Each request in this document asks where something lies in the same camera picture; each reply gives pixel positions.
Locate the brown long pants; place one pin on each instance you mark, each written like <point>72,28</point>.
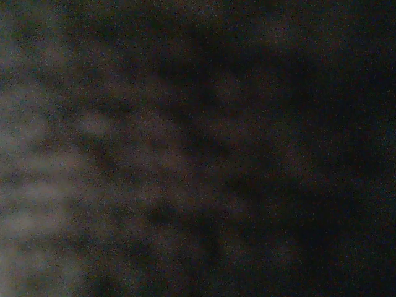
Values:
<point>247,154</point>

